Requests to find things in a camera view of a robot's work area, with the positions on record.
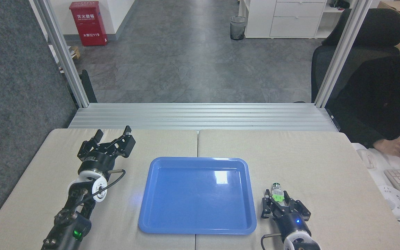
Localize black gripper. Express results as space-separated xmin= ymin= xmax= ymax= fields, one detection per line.
xmin=261 ymin=189 xmax=312 ymax=242
xmin=78 ymin=126 xmax=136 ymax=174

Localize green and white switch part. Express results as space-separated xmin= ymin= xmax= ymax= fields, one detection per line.
xmin=270 ymin=183 xmax=286 ymax=206

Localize blue plastic tray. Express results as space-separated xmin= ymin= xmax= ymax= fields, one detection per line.
xmin=138 ymin=157 xmax=257 ymax=234

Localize person's hand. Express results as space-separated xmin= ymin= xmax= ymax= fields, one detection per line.
xmin=373 ymin=137 xmax=400 ymax=158

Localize black stand base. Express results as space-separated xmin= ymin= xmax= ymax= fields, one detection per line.
xmin=67 ymin=69 xmax=98 ymax=104

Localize white computer mouse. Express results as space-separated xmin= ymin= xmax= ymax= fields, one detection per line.
xmin=356 ymin=149 xmax=374 ymax=169

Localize grey felt partition panel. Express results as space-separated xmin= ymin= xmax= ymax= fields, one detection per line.
xmin=0 ymin=0 xmax=78 ymax=241

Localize white power strip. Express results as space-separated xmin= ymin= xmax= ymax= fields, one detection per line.
xmin=377 ymin=185 xmax=400 ymax=218

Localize red fire equipment box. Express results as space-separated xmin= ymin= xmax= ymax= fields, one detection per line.
xmin=69 ymin=1 xmax=108 ymax=47

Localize person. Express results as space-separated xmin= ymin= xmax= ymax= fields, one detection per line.
xmin=327 ymin=49 xmax=400 ymax=150

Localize mesh waste bin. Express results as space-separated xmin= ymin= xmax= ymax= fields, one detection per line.
xmin=230 ymin=16 xmax=247 ymax=41

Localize white drawer cabinet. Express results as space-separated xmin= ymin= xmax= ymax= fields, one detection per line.
xmin=238 ymin=0 xmax=327 ymax=39

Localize black office chair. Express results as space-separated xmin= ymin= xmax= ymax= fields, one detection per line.
xmin=311 ymin=8 xmax=400 ymax=103

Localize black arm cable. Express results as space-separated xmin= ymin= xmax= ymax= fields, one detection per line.
xmin=82 ymin=169 xmax=126 ymax=206
xmin=260 ymin=233 xmax=284 ymax=250

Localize silver aluminium post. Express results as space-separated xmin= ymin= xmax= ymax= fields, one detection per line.
xmin=29 ymin=0 xmax=90 ymax=108
xmin=314 ymin=0 xmax=373 ymax=108

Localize silver aluminium rail platform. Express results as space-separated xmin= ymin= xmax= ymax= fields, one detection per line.
xmin=68 ymin=103 xmax=339 ymax=132

